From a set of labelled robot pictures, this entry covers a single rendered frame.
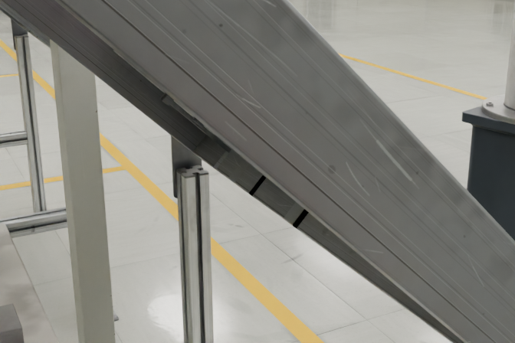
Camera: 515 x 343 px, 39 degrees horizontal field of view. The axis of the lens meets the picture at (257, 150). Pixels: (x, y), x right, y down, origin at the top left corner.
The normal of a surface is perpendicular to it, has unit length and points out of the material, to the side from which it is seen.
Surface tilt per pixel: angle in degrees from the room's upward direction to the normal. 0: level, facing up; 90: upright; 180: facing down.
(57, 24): 90
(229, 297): 0
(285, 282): 0
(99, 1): 90
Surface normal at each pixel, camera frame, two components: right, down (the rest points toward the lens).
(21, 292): 0.00, -0.95
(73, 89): 0.46, 0.28
